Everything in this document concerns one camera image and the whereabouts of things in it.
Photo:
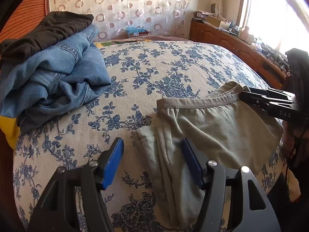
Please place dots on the yellow cloth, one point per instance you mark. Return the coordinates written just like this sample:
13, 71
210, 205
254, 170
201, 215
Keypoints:
9, 133

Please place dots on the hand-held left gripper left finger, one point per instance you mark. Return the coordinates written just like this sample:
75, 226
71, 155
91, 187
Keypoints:
112, 164

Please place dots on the wooden cabinet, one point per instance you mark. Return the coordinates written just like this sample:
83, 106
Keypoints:
222, 41

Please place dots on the clutter of small items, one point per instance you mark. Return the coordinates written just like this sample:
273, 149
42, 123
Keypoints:
260, 46

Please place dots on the slatted wooden headboard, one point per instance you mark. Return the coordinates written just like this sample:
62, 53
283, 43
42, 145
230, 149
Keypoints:
29, 9

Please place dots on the blue denim jeans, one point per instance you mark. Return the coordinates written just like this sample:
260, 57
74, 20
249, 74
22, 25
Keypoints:
79, 60
48, 101

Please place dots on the blue floral bedsheet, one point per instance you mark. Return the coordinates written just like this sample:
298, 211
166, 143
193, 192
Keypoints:
149, 72

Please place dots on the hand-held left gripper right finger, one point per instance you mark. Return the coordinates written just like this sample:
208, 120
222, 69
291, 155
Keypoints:
192, 162

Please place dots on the beige t-shirt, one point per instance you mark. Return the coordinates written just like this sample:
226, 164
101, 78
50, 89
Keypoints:
217, 130

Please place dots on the circle-patterned sheer curtain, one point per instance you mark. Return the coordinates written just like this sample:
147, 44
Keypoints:
132, 4

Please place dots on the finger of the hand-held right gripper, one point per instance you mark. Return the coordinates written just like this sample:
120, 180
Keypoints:
256, 99
277, 95

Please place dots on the dark brown pants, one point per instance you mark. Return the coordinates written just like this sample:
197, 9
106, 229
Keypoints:
48, 31

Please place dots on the bright window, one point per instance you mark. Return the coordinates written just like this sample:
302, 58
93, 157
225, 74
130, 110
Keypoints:
272, 9

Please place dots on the small box with blue bag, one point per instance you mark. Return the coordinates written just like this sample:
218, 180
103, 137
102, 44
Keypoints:
137, 31

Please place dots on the cardboard box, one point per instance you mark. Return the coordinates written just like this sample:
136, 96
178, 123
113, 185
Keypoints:
218, 22

